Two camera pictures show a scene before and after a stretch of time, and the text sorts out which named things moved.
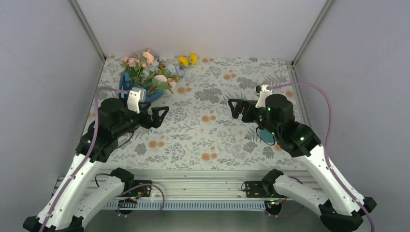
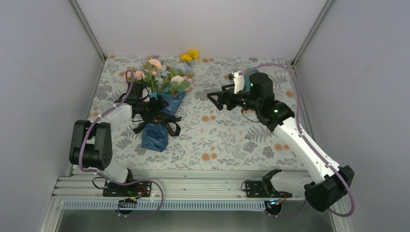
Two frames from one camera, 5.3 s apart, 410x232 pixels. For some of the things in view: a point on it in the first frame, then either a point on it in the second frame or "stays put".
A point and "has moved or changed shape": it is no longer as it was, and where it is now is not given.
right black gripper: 248,105 → 221,95
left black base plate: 140,192 stays put
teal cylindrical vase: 266,136 → 247,80
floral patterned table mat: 198,132 stays put
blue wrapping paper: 124,84 has moved or changed shape
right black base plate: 259,189 stays put
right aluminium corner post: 322,15 stays put
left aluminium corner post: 100,51 stays put
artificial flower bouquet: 142,69 has moved or changed shape
